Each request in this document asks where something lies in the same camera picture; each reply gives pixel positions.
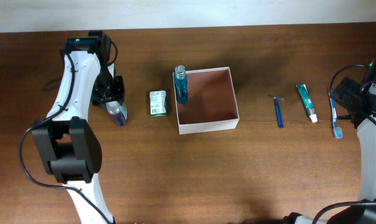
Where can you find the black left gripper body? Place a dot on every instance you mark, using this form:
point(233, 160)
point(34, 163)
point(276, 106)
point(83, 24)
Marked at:
point(109, 88)

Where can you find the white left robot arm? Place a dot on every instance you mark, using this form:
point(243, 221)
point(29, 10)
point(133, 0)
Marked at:
point(67, 146)

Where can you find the clear hand sanitizer bottle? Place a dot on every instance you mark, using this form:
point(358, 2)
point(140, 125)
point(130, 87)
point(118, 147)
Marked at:
point(118, 111)

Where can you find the green toothpaste tube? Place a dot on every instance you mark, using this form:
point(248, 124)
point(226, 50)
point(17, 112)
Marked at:
point(302, 89)

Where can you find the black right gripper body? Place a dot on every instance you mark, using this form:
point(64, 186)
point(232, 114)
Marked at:
point(347, 89)

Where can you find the blue white toothbrush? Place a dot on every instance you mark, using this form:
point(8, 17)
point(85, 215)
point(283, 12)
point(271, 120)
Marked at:
point(337, 131)

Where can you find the white cardboard box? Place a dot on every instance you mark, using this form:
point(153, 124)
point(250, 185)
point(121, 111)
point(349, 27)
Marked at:
point(211, 104)

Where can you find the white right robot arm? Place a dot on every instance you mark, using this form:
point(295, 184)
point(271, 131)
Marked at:
point(362, 210)

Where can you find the blue disposable razor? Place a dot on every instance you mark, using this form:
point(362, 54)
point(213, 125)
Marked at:
point(278, 111)

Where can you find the blue mouthwash bottle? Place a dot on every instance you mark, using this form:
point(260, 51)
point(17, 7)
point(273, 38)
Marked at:
point(180, 83)

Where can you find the green white soap box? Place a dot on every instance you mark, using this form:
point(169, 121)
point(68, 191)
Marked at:
point(158, 106)

